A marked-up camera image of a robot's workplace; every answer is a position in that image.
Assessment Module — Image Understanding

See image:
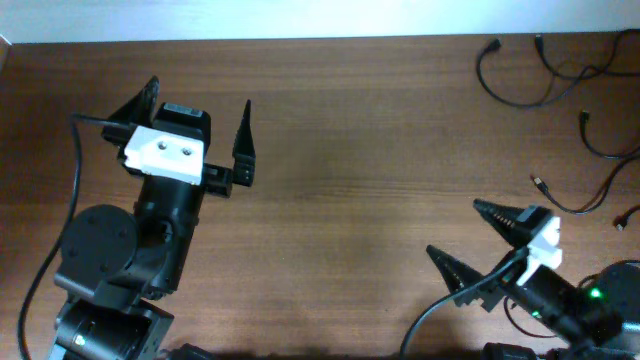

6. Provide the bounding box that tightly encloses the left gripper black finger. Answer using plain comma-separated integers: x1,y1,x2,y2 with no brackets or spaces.
232,99,256,160
106,76,160,128

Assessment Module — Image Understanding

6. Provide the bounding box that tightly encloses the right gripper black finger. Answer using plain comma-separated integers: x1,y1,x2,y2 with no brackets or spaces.
426,245,484,295
473,199,530,249

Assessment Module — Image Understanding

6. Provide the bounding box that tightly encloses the long black usb cable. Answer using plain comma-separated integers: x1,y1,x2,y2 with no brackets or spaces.
474,29,640,109

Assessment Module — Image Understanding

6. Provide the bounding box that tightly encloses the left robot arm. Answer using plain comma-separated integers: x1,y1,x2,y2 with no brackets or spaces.
48,77,256,359

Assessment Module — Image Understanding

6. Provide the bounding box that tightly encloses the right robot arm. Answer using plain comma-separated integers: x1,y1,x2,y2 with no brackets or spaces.
418,199,639,359

